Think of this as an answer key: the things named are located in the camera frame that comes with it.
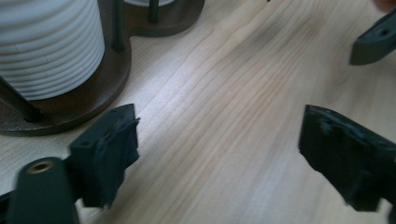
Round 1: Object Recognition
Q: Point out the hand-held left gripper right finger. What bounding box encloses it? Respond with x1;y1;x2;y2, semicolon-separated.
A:
298;104;396;213

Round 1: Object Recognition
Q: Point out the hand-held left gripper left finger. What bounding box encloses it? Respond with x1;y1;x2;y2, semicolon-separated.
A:
68;103;141;209

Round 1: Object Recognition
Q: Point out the wooden cup holder with black rods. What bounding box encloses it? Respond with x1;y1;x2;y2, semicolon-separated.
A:
0;0;206;137

